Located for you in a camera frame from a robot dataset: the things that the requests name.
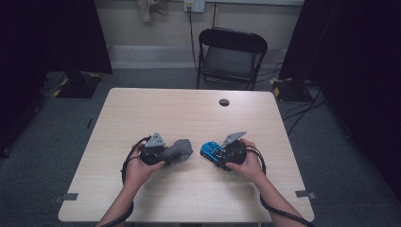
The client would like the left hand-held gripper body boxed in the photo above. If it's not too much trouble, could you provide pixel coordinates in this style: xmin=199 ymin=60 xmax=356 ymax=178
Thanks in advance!
xmin=139 ymin=131 xmax=167 ymax=166

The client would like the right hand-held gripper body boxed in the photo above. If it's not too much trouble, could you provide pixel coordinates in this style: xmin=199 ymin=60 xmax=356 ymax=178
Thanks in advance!
xmin=220 ymin=131 xmax=249 ymax=166

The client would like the blue toy car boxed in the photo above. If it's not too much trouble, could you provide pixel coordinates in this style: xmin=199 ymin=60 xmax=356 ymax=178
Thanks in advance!
xmin=200 ymin=140 xmax=229 ymax=166

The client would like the grey sock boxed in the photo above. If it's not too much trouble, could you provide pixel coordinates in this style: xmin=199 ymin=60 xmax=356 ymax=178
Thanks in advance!
xmin=157 ymin=138 xmax=194 ymax=168

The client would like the person's right hand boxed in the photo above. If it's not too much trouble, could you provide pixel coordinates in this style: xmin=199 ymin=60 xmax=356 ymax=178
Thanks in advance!
xmin=225 ymin=139 xmax=268 ymax=186

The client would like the person's left hand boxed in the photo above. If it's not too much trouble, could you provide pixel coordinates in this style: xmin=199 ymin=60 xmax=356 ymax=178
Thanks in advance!
xmin=124 ymin=145 xmax=166 ymax=192

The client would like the grey tape strip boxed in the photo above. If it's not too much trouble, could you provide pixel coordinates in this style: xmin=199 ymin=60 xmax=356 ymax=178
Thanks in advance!
xmin=53 ymin=192 xmax=79 ymax=204
xmin=294 ymin=189 xmax=317 ymax=201

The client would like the black stand base yellow tape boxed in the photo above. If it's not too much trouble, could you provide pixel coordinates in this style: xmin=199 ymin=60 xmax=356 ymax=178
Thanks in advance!
xmin=269 ymin=77 xmax=314 ymax=103
xmin=51 ymin=70 xmax=104 ymax=99

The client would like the black folding chair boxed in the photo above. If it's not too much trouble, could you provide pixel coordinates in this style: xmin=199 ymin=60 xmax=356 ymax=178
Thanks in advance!
xmin=196 ymin=26 xmax=269 ymax=92

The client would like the thin upright pole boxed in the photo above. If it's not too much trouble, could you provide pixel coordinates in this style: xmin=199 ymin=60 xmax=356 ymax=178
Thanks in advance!
xmin=211 ymin=2 xmax=219 ymax=28

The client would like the beige hanging cloth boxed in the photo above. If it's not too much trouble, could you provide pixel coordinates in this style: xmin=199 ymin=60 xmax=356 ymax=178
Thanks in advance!
xmin=135 ymin=0 xmax=169 ymax=24

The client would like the black curtain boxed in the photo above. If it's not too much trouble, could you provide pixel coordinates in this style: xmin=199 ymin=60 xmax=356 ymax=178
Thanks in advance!
xmin=278 ymin=0 xmax=401 ymax=202
xmin=0 ymin=0 xmax=113 ymax=159

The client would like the left hand-held gripper cable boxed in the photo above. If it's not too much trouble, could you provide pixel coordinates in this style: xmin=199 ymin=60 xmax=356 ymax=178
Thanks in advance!
xmin=99 ymin=135 xmax=152 ymax=227

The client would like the hand-held gripper cable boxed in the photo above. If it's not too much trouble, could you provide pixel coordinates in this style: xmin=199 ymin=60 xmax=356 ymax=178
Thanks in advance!
xmin=245 ymin=146 xmax=317 ymax=227
xmin=99 ymin=135 xmax=152 ymax=227

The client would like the right hand-held gripper cable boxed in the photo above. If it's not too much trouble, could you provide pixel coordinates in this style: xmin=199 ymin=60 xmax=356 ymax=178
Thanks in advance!
xmin=245 ymin=146 xmax=317 ymax=227

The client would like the black floor cable bundle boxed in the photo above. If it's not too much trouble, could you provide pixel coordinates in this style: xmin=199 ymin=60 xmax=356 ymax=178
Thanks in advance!
xmin=281 ymin=84 xmax=327 ymax=137

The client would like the black wall socket cable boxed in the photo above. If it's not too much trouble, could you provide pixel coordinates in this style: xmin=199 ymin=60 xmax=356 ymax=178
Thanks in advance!
xmin=187 ymin=7 xmax=200 ymax=72

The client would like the white wall socket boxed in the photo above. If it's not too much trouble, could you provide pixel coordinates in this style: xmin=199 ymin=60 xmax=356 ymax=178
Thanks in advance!
xmin=183 ymin=0 xmax=206 ymax=13

